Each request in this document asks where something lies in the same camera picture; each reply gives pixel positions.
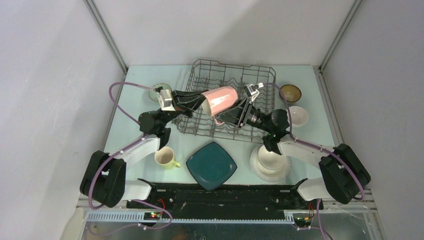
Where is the yellow-green mug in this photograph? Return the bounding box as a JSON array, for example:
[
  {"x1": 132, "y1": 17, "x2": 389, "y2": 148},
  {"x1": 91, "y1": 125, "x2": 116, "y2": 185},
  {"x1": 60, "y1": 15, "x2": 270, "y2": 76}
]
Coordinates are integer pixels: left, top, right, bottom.
[{"x1": 154, "y1": 146, "x2": 182, "y2": 170}]

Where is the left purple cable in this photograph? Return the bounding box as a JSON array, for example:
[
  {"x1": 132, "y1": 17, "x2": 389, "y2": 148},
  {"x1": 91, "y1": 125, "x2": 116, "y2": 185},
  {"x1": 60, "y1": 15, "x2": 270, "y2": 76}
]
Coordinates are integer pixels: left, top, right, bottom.
[{"x1": 87, "y1": 81, "x2": 175, "y2": 231}]

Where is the small white bowl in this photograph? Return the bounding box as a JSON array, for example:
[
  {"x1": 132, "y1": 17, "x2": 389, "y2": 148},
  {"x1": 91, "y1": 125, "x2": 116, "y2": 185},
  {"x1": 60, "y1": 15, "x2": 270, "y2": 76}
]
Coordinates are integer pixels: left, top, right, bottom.
[{"x1": 288, "y1": 106, "x2": 309, "y2": 128}]

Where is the brown glazed bowl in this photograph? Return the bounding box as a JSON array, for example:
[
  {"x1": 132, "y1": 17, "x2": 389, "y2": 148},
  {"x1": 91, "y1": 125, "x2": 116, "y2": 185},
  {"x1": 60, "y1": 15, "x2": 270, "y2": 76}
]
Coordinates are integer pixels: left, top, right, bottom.
[{"x1": 280, "y1": 84, "x2": 302, "y2": 104}]

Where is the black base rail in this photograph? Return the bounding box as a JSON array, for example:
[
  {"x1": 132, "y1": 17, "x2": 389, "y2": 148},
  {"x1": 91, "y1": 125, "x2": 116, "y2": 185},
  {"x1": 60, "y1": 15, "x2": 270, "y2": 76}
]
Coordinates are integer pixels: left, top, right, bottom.
[{"x1": 91, "y1": 180, "x2": 359, "y2": 222}]

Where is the pink mug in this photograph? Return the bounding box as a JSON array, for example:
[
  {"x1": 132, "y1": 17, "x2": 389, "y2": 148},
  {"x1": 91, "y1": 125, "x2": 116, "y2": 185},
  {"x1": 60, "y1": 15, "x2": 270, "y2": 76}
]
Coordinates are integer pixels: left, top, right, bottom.
[{"x1": 201, "y1": 86, "x2": 238, "y2": 126}]

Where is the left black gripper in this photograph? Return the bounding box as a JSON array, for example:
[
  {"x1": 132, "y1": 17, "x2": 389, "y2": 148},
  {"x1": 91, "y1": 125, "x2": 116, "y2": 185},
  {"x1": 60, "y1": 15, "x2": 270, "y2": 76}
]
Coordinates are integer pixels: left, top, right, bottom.
[{"x1": 160, "y1": 89, "x2": 210, "y2": 127}]

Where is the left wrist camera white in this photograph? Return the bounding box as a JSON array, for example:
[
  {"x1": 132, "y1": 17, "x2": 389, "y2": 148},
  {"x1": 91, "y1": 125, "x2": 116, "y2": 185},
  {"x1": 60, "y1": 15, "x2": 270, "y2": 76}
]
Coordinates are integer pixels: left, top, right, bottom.
[{"x1": 155, "y1": 86, "x2": 176, "y2": 112}]

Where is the white ribbed bowl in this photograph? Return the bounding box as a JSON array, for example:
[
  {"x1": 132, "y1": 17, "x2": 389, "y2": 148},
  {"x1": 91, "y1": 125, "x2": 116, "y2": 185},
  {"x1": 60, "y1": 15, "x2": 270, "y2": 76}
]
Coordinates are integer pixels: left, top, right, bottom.
[{"x1": 258, "y1": 146, "x2": 288, "y2": 170}]

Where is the white scalloped plate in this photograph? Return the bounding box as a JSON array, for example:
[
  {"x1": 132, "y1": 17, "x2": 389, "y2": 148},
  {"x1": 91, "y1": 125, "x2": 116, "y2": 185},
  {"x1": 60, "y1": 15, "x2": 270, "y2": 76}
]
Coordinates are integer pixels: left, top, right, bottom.
[{"x1": 249, "y1": 145, "x2": 292, "y2": 184}]

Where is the grey wire dish rack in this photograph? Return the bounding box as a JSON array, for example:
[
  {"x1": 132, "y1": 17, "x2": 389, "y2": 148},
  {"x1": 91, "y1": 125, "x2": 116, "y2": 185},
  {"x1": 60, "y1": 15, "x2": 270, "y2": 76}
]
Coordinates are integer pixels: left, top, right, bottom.
[{"x1": 172, "y1": 59, "x2": 276, "y2": 143}]

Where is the teal square plate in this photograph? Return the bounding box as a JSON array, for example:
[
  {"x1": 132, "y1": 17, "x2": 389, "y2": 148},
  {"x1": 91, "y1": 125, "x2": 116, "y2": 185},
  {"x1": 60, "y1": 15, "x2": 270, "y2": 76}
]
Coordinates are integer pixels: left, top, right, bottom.
[{"x1": 186, "y1": 141, "x2": 238, "y2": 191}]

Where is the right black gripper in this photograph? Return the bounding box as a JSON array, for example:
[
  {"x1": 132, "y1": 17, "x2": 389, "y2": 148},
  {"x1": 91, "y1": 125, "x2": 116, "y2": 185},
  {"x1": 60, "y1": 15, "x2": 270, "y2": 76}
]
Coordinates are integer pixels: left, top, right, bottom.
[{"x1": 213, "y1": 97, "x2": 273, "y2": 134}]

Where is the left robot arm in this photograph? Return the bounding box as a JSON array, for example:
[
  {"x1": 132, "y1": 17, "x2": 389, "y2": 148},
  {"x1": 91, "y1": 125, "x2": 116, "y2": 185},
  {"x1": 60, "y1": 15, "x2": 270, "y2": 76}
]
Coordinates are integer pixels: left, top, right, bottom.
[{"x1": 80, "y1": 87, "x2": 206, "y2": 210}]

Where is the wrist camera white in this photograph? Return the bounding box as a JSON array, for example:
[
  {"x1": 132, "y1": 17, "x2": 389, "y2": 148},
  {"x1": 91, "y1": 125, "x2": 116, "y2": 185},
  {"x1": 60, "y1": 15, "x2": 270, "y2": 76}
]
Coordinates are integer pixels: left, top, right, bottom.
[
  {"x1": 243, "y1": 82, "x2": 264, "y2": 103},
  {"x1": 155, "y1": 86, "x2": 176, "y2": 112}
]

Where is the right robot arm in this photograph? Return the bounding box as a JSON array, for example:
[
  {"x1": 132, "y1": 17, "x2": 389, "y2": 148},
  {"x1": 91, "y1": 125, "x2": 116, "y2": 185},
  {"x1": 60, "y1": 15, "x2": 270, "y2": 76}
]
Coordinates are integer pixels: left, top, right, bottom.
[{"x1": 214, "y1": 99, "x2": 371, "y2": 209}]

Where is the pale green bowl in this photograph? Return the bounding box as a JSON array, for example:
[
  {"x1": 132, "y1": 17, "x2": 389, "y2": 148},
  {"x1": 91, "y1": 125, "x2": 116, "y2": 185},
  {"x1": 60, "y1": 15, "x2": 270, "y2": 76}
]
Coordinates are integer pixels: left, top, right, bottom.
[{"x1": 148, "y1": 83, "x2": 172, "y2": 102}]

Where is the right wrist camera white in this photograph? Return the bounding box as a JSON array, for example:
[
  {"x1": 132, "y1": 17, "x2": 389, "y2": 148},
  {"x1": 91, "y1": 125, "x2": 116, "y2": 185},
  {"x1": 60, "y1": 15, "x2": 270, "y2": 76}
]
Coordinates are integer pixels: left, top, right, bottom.
[{"x1": 243, "y1": 82, "x2": 264, "y2": 103}]

